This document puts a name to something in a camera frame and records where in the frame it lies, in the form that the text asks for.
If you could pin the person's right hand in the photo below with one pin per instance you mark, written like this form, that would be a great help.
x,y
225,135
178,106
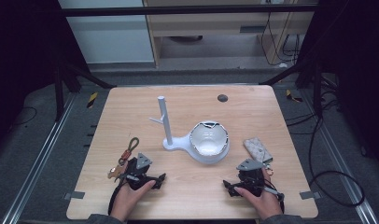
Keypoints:
x,y
262,202

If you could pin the dark curtain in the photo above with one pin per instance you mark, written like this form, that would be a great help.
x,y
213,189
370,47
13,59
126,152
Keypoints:
x,y
19,62
358,77

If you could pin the white key stand with bowl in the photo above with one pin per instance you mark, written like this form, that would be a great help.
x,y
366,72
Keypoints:
x,y
178,143

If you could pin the light wooden desk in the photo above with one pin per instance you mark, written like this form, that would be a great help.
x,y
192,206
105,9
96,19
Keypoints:
x,y
209,26

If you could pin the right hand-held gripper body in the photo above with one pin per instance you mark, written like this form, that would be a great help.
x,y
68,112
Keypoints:
x,y
251,179

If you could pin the yellow black striped tape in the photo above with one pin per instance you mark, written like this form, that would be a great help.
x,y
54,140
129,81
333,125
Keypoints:
x,y
92,100
292,96

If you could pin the aluminium floor rail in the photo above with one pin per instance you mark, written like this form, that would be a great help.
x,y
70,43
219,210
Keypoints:
x,y
343,161
38,161

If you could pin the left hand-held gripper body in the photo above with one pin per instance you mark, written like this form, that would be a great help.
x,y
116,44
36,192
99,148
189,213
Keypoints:
x,y
137,174

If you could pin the grey cloth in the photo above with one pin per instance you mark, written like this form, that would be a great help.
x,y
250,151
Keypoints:
x,y
256,149

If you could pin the dark round table grommet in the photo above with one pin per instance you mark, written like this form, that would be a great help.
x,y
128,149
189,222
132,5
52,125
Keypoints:
x,y
222,98

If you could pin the grey tape strip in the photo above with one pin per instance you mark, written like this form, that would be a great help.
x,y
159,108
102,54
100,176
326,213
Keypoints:
x,y
74,195
309,195

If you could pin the black horizontal frame bar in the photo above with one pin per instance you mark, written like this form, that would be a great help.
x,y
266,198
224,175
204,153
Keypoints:
x,y
178,10

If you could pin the person's left hand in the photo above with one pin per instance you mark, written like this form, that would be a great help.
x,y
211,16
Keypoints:
x,y
128,199

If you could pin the white cabinet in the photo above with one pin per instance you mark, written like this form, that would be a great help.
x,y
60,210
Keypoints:
x,y
109,40

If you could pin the black metal frame leg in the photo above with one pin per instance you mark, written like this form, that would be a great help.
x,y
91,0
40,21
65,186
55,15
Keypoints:
x,y
58,93
317,90

